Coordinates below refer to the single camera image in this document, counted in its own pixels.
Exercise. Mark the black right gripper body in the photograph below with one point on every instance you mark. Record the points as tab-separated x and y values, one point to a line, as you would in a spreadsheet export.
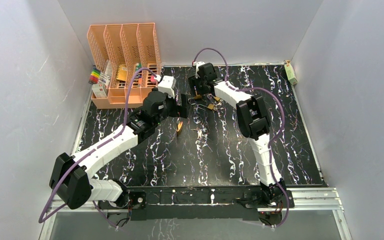
199	84

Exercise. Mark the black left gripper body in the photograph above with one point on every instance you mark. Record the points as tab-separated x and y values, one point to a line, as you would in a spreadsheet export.
181	105

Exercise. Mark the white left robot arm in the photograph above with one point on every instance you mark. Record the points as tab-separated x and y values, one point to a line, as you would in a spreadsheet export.
73	179

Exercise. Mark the small brass padlock upper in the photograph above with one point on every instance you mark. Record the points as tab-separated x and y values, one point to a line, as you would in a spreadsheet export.
215	98

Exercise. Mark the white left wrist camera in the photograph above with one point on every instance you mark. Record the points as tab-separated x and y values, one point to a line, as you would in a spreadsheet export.
166	84

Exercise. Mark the pale green eraser box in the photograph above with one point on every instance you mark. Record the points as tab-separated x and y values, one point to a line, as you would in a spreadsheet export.
290	73

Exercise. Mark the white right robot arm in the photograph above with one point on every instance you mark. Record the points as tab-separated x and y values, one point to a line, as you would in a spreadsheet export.
254	124

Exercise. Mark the large brass padlock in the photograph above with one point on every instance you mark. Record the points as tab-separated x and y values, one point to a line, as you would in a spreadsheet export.
179	127

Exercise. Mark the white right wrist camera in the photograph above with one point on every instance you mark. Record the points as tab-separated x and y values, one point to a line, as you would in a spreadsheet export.
197	65

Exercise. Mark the orange plastic file organizer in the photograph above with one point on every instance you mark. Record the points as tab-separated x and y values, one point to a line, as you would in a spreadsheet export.
128	53

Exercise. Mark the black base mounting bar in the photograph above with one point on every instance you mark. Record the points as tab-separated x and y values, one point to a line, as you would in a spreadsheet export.
245	202

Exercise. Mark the coloured marker set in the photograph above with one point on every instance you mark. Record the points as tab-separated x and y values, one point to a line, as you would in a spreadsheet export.
94	77

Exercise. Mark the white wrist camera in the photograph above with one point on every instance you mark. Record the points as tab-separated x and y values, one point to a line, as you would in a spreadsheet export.
197	65
166	84

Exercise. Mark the small white box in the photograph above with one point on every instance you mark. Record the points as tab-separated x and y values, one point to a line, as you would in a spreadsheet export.
100	91

